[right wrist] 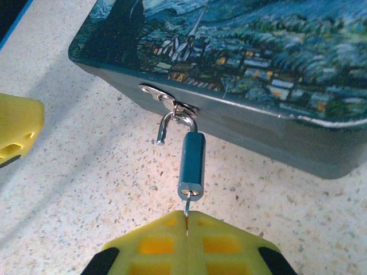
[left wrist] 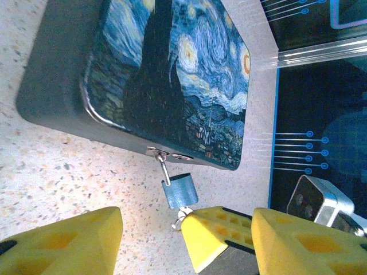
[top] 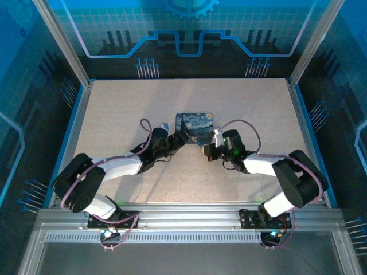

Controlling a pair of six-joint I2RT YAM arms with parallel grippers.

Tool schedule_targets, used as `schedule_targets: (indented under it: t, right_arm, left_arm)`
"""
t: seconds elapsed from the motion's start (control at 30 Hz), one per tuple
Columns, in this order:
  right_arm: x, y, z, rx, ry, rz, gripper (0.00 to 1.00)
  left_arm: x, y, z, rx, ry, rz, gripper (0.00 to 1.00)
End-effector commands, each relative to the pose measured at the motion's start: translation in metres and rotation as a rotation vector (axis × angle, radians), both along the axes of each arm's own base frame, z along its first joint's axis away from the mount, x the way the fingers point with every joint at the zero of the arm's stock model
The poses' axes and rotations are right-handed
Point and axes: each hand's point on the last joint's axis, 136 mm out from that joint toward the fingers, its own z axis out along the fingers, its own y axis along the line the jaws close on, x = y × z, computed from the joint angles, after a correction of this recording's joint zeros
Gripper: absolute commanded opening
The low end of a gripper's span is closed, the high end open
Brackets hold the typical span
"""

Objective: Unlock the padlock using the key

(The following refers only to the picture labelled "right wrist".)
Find starry night painted tin box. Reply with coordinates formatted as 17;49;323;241
68;0;367;180

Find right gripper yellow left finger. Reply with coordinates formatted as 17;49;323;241
82;210;188;275

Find blue table border strip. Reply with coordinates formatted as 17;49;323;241
0;0;33;50

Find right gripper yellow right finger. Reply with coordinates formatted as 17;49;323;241
186;210;298;275

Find small blue padlock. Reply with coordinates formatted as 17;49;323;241
155;109;206;203

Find small silver key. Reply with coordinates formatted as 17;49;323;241
183;191;193;236

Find silver box hasp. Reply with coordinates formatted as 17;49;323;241
138;84;199;119

